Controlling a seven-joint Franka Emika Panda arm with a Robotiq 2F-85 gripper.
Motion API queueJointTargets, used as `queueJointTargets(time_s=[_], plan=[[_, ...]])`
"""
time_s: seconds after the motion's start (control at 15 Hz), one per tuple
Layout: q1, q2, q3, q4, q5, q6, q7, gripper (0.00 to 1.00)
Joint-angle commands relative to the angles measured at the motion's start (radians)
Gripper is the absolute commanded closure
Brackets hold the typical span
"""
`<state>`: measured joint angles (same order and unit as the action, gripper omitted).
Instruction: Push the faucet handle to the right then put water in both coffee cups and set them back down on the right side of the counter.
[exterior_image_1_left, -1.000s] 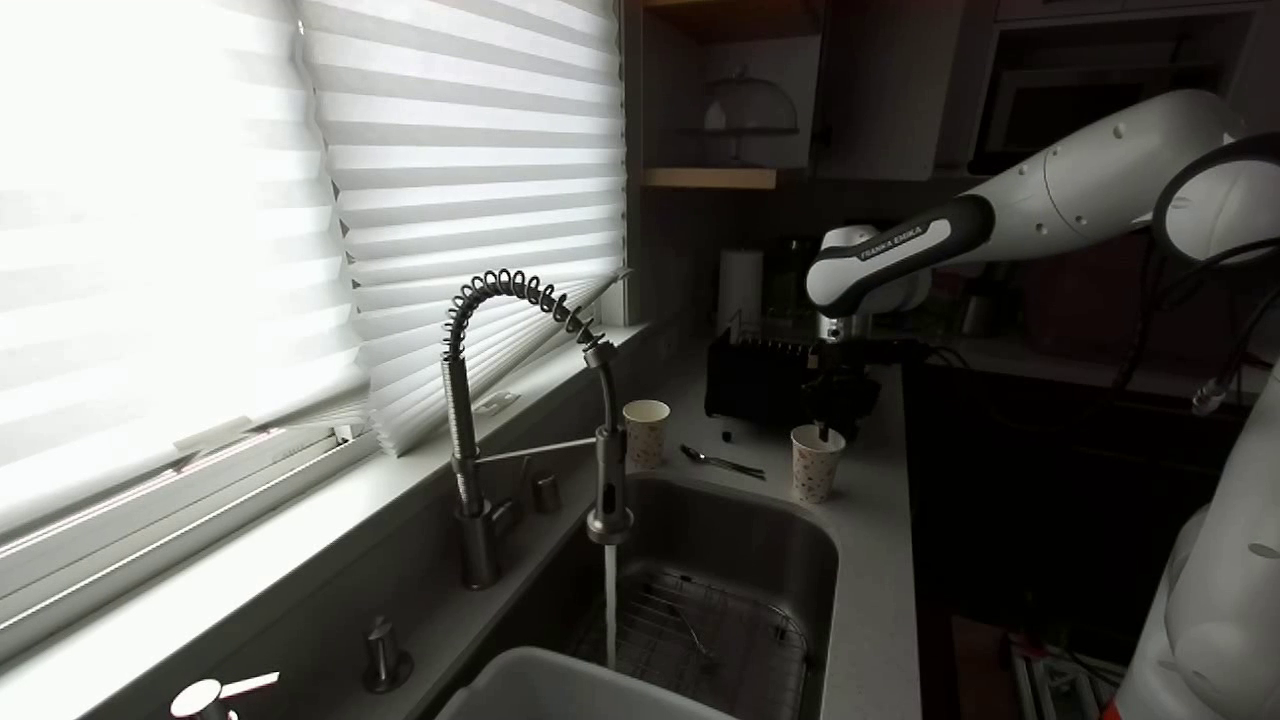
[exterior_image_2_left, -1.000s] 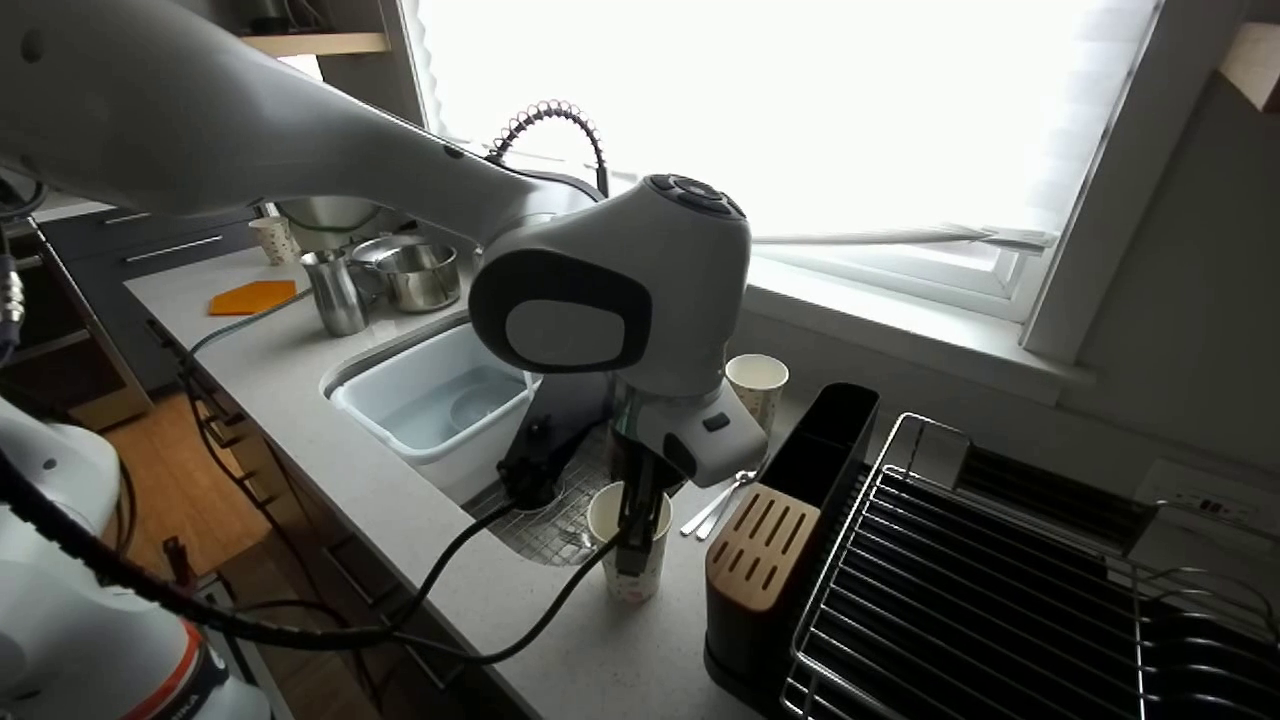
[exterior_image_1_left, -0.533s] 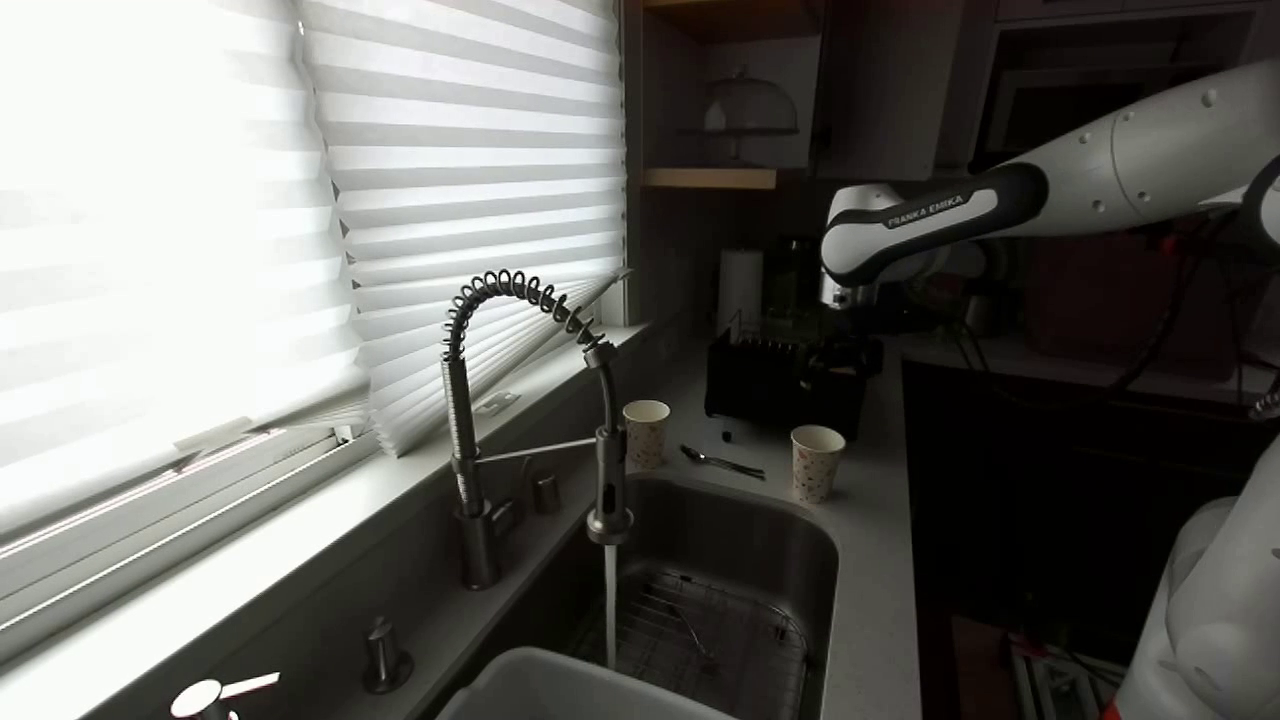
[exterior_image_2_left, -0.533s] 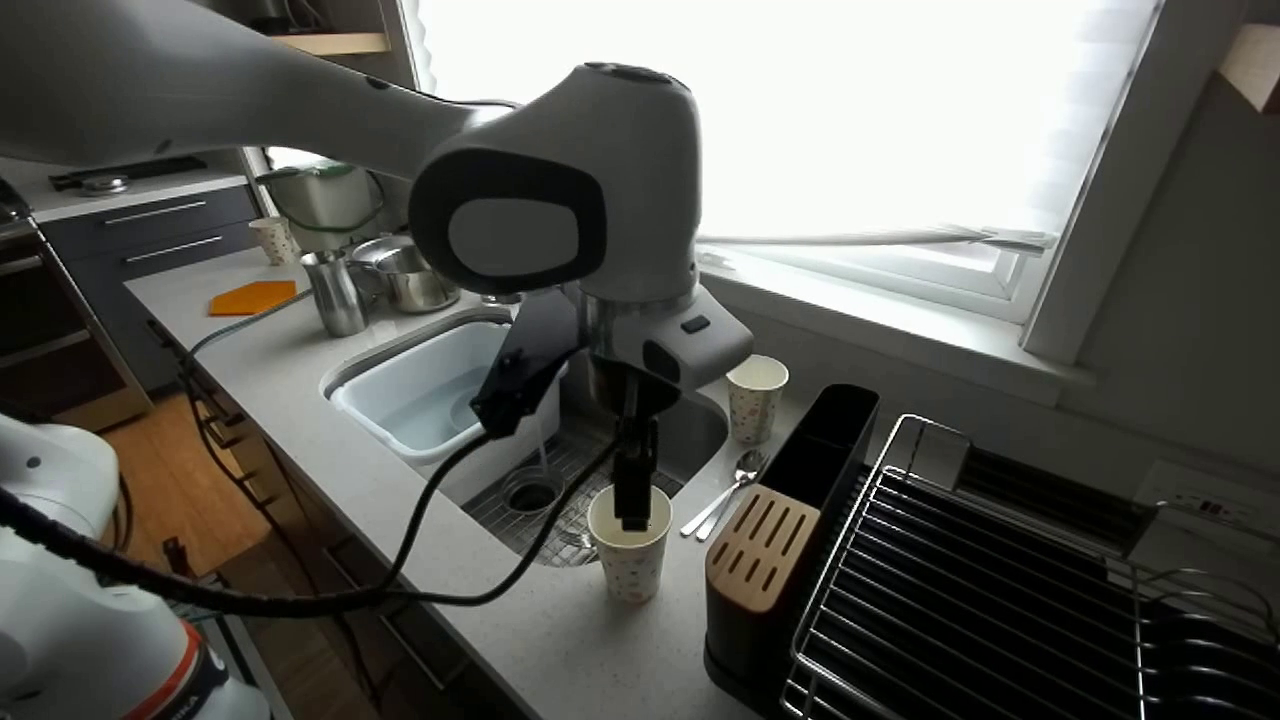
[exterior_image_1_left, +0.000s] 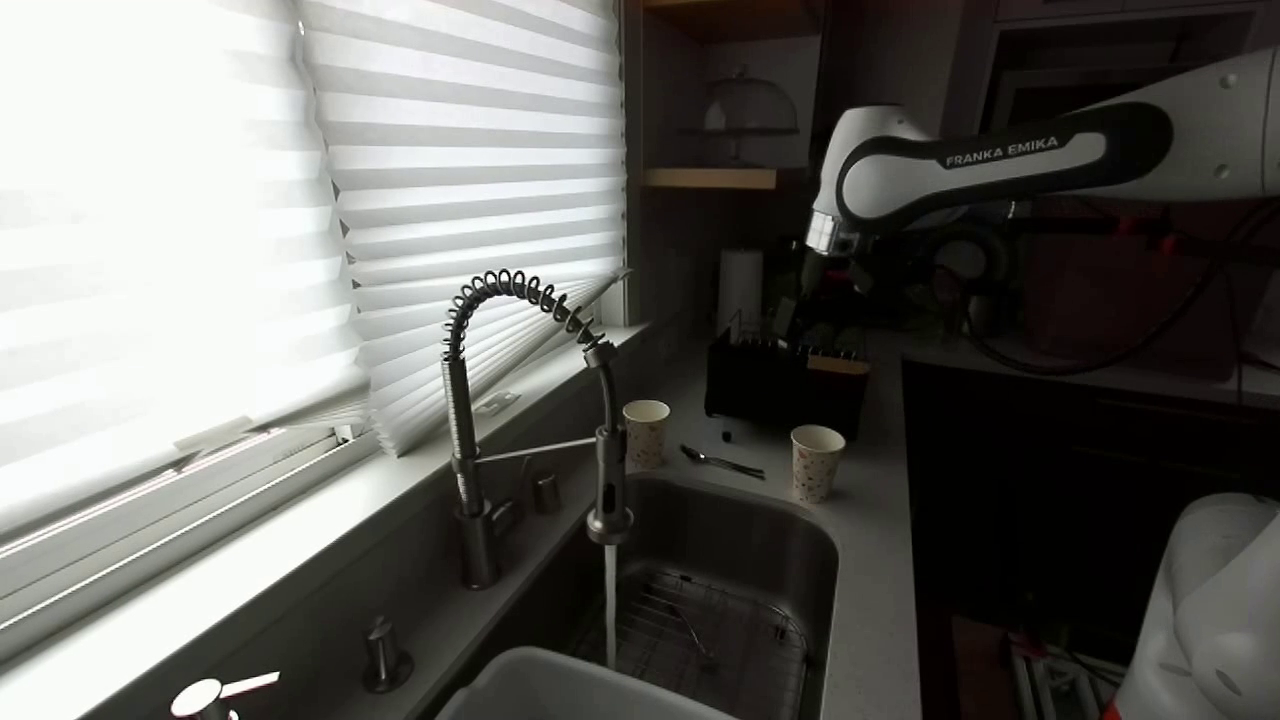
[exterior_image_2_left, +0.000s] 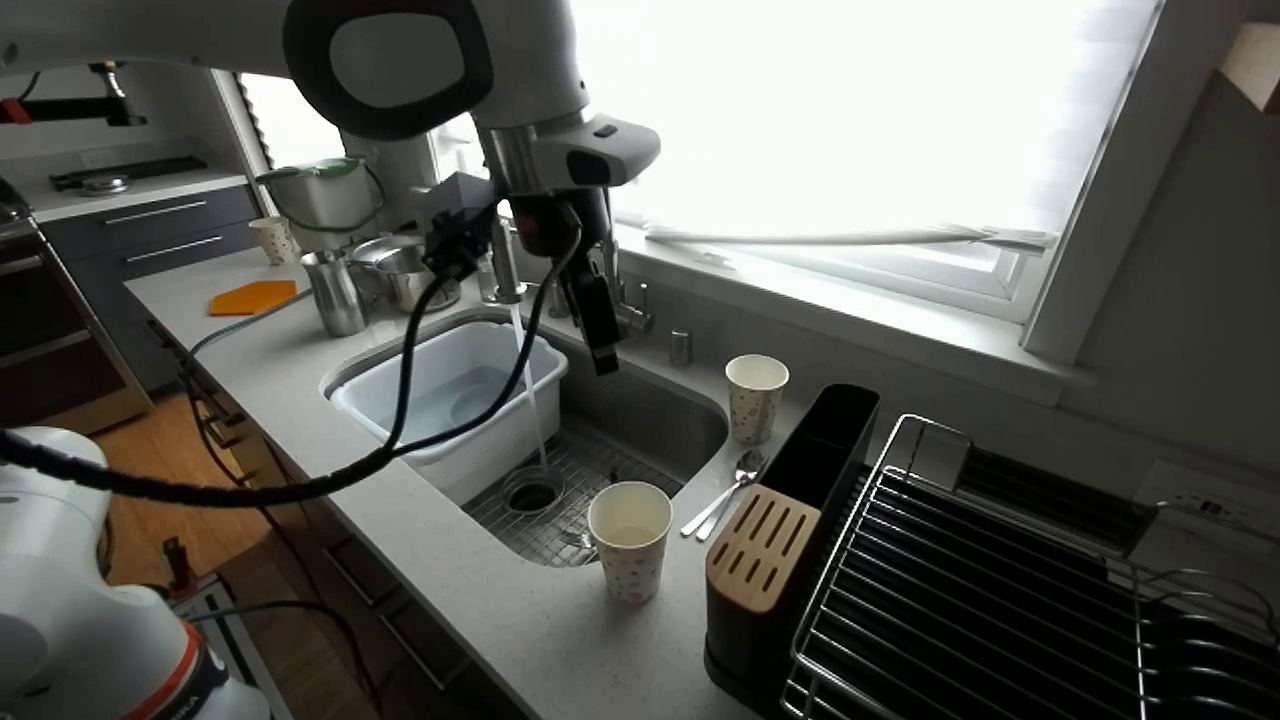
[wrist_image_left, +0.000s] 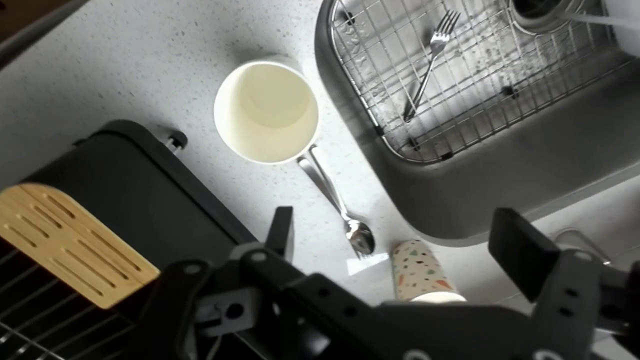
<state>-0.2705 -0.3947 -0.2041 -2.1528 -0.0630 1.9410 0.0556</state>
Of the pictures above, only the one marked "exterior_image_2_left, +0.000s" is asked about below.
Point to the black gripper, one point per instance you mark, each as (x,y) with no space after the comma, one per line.
(552,234)

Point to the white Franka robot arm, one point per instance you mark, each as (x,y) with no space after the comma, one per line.
(403,54)

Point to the small steel counter fixture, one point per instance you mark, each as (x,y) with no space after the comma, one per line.
(681,347)
(638,307)

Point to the chrome spring pull-down faucet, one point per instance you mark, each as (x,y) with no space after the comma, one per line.
(504,265)

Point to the stainless steel sink basin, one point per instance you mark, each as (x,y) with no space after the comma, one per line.
(667,414)

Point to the steel spoon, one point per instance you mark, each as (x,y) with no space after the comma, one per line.
(746,471)
(704,514)

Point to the steel fork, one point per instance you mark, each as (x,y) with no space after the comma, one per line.
(573,542)

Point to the shiny steel pot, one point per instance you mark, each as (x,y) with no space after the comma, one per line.
(387,274)

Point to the tall steel jar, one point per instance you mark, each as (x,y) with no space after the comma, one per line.
(333,296)

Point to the white container green rim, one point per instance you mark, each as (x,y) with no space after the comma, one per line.
(327,201)

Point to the orange round lid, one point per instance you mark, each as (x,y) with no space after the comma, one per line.
(248,296)

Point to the dark built-in oven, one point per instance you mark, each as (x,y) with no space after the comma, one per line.
(53,334)

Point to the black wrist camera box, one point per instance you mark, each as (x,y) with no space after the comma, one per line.
(462,224)

